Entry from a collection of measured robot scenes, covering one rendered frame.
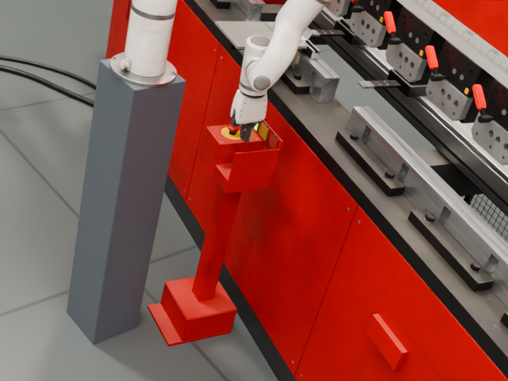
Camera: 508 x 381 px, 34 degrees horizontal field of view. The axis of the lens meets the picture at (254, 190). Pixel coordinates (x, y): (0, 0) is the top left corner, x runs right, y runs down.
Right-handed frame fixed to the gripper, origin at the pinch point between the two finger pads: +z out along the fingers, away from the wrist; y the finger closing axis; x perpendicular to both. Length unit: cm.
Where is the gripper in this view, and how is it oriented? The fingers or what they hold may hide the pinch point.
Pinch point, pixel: (245, 134)
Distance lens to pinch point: 249.8
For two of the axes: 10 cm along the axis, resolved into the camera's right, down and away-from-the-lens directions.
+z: -1.5, 7.9, 6.0
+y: -8.8, 1.8, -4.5
